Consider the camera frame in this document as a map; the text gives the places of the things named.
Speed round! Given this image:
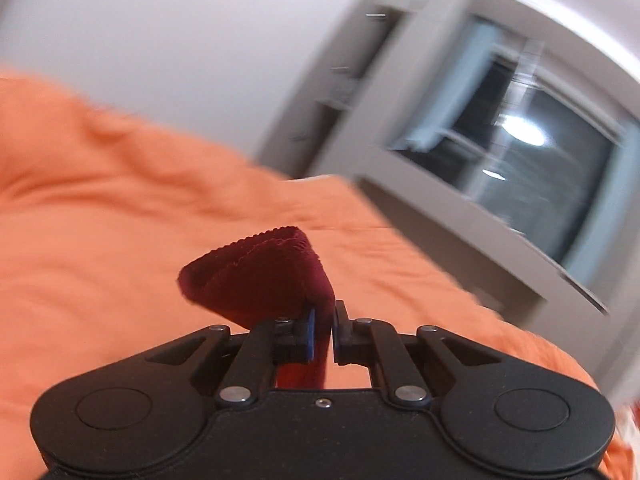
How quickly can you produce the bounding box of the white cabinet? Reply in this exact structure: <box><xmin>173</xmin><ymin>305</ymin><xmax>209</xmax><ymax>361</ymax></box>
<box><xmin>254</xmin><ymin>0</ymin><xmax>426</xmax><ymax>181</ymax></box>

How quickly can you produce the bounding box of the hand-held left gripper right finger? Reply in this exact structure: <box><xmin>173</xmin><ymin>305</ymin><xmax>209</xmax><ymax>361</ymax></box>
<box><xmin>333</xmin><ymin>300</ymin><xmax>504</xmax><ymax>407</ymax></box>

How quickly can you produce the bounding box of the maroon knit garment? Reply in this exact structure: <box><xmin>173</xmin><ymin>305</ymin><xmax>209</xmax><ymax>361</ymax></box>
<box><xmin>177</xmin><ymin>226</ymin><xmax>335</xmax><ymax>390</ymax></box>

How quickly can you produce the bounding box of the orange bed blanket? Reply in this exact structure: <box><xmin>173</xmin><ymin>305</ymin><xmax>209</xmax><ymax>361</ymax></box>
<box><xmin>0</xmin><ymin>75</ymin><xmax>640</xmax><ymax>480</ymax></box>

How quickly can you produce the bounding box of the window with white frame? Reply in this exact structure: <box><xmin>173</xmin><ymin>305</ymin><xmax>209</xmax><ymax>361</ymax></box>
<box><xmin>357</xmin><ymin>10</ymin><xmax>640</xmax><ymax>316</ymax></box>

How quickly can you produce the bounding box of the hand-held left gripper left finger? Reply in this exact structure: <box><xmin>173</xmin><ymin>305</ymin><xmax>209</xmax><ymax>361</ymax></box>
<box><xmin>145</xmin><ymin>307</ymin><xmax>317</xmax><ymax>407</ymax></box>

